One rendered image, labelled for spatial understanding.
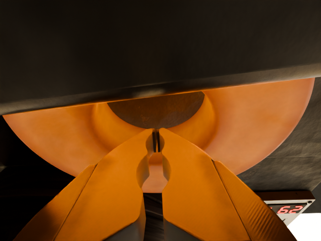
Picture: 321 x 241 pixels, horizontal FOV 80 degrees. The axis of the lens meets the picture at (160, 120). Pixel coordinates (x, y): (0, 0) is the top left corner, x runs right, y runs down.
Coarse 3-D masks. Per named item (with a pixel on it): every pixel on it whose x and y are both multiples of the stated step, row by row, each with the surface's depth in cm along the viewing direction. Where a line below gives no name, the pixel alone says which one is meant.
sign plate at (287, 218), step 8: (256, 192) 40; (264, 192) 40; (272, 192) 40; (280, 192) 40; (288, 192) 40; (296, 192) 40; (304, 192) 40; (264, 200) 39; (272, 200) 39; (280, 200) 39; (288, 200) 39; (296, 200) 39; (304, 200) 39; (312, 200) 39; (272, 208) 41; (280, 208) 41; (288, 208) 41; (296, 208) 41; (304, 208) 41; (280, 216) 44; (288, 216) 44; (296, 216) 44; (288, 224) 47
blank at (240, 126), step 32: (224, 96) 9; (256, 96) 9; (288, 96) 9; (32, 128) 10; (64, 128) 10; (96, 128) 11; (128, 128) 14; (192, 128) 13; (224, 128) 10; (256, 128) 10; (288, 128) 10; (64, 160) 12; (96, 160) 12; (160, 160) 13; (224, 160) 12; (256, 160) 13; (160, 192) 16
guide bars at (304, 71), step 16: (320, 64) 5; (192, 80) 5; (208, 80) 5; (224, 80) 5; (240, 80) 5; (256, 80) 5; (272, 80) 5; (288, 80) 6; (64, 96) 6; (80, 96) 6; (96, 96) 6; (112, 96) 6; (128, 96) 6; (144, 96) 6; (0, 112) 6; (16, 112) 6
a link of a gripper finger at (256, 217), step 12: (216, 168) 9; (228, 180) 8; (240, 180) 8; (228, 192) 8; (240, 192) 8; (252, 192) 8; (240, 204) 7; (252, 204) 7; (264, 204) 7; (240, 216) 7; (252, 216) 7; (264, 216) 7; (276, 216) 7; (252, 228) 6; (264, 228) 6; (276, 228) 6; (288, 228) 6; (252, 240) 6; (264, 240) 6; (276, 240) 6; (288, 240) 6
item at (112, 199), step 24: (120, 144) 11; (144, 144) 11; (96, 168) 9; (120, 168) 9; (144, 168) 10; (96, 192) 8; (120, 192) 8; (72, 216) 7; (96, 216) 7; (120, 216) 7; (144, 216) 8; (72, 240) 6; (96, 240) 6; (120, 240) 7
